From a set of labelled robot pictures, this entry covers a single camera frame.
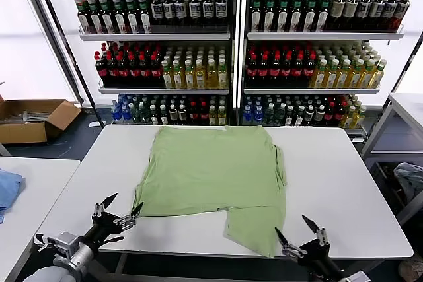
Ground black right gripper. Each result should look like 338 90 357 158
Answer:
274 214 345 277

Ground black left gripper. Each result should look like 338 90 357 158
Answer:
84 192 145 247

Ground light green polo shirt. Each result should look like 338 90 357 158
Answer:
133 125 288 259

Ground large white folding table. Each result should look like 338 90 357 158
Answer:
32 124 414 282

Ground beige object on floor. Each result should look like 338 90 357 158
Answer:
398 260 423 279

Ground light blue cloth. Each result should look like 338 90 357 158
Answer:
0 168 26 223

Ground grey crumpled cloth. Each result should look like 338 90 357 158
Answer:
393 162 423 203

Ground cola bottle red cap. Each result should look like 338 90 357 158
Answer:
280 51 293 85
199 102 210 126
116 52 130 85
188 102 199 126
95 50 109 85
269 51 282 85
292 51 305 85
323 102 334 124
128 52 141 85
258 51 271 85
149 52 163 85
138 52 152 85
247 51 259 85
105 51 120 85
333 102 345 125
303 51 317 85

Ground open cardboard box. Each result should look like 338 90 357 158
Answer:
0 95 83 145

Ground metal parts in carton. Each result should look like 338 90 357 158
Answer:
3 110 50 125

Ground grey metal cart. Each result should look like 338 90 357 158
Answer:
359 92 423 227

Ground grey shelf unit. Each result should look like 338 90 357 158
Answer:
243 0 406 136
56 0 239 127

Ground dark bottle green white label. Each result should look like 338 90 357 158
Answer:
316 0 332 33
76 0 91 34
100 0 115 34
112 0 127 34
263 0 278 33
88 0 102 34
125 0 139 34
303 0 318 33
290 0 304 33
276 0 291 33
250 0 264 33
137 0 153 34

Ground dark bottle white blue label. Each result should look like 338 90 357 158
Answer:
174 0 188 27
215 0 229 27
382 0 399 30
202 0 215 27
369 0 386 30
188 0 202 27
151 0 165 27
356 0 373 30
163 0 176 27

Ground dark bottle beige label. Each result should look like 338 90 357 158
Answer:
342 0 360 30
328 0 346 30

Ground brown tea bottle white label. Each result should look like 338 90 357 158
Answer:
395 0 412 30

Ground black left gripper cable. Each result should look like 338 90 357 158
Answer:
98 235 126 247

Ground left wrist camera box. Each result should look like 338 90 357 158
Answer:
48 231 79 258

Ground diagonal metal frame bar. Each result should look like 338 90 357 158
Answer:
15 0 105 127

